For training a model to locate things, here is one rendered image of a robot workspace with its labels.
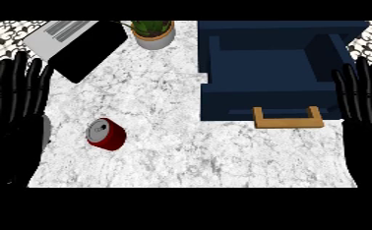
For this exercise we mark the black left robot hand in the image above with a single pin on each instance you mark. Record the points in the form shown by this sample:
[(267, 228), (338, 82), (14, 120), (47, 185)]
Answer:
[(20, 109)]

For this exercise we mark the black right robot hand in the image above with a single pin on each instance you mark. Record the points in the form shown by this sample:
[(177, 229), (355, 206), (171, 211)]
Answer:
[(357, 116)]

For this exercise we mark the red soda can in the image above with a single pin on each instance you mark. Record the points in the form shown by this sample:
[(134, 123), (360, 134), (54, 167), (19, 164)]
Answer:
[(106, 134)]

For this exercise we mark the navy blue open drawer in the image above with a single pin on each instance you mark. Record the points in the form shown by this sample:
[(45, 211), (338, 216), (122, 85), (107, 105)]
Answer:
[(276, 70)]

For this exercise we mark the silver and black appliance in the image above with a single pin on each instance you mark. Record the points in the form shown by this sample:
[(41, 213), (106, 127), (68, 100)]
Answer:
[(76, 48)]

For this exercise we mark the green plant in pot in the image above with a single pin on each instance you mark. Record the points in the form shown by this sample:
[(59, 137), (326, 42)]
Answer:
[(152, 34)]

